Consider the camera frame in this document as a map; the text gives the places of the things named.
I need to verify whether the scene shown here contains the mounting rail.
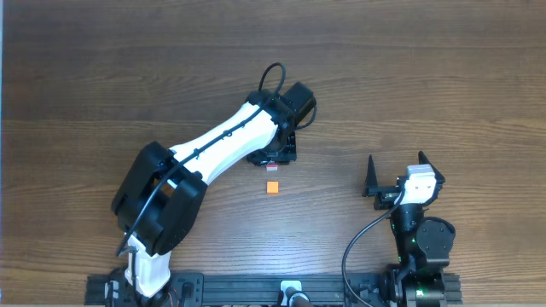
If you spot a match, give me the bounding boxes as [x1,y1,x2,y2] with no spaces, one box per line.
[84,272,464,307]

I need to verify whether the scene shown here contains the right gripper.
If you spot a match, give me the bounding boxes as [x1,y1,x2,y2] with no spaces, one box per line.
[362,150,446,211]

